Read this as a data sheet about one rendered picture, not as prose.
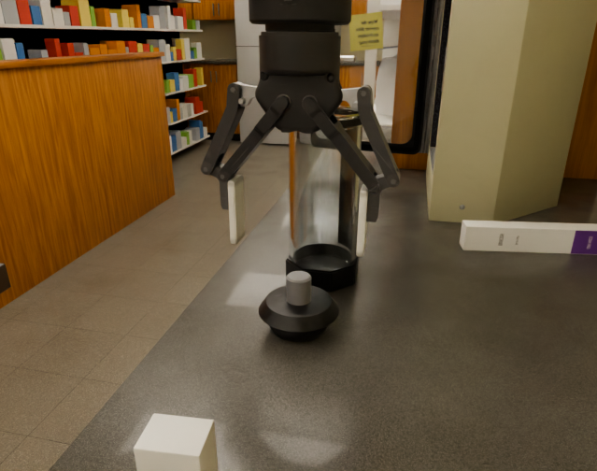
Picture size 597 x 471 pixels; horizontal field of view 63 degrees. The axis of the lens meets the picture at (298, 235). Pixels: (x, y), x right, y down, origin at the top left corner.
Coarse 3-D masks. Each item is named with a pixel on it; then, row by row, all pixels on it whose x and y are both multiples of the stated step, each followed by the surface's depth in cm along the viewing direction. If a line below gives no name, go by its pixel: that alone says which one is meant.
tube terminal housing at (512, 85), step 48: (480, 0) 73; (528, 0) 72; (576, 0) 78; (480, 48) 76; (528, 48) 75; (576, 48) 82; (480, 96) 78; (528, 96) 79; (576, 96) 87; (480, 144) 81; (528, 144) 84; (432, 192) 86; (480, 192) 84; (528, 192) 88
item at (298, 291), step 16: (304, 272) 54; (288, 288) 53; (304, 288) 53; (272, 304) 54; (288, 304) 54; (304, 304) 53; (320, 304) 54; (336, 304) 56; (272, 320) 52; (288, 320) 51; (304, 320) 51; (320, 320) 52; (288, 336) 53; (304, 336) 52
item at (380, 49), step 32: (352, 0) 107; (384, 0) 105; (416, 0) 103; (352, 32) 110; (384, 32) 107; (416, 32) 105; (352, 64) 112; (384, 64) 110; (416, 64) 108; (384, 96) 112; (384, 128) 115
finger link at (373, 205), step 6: (378, 180) 47; (384, 180) 47; (384, 186) 47; (378, 192) 47; (372, 198) 48; (378, 198) 48; (372, 204) 48; (378, 204) 48; (372, 210) 48; (378, 210) 48; (366, 216) 48; (372, 216) 48
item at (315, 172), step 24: (312, 144) 57; (360, 144) 59; (312, 168) 58; (336, 168) 58; (312, 192) 59; (336, 192) 59; (312, 216) 60; (336, 216) 60; (312, 240) 61; (336, 240) 61; (312, 264) 63; (336, 264) 63
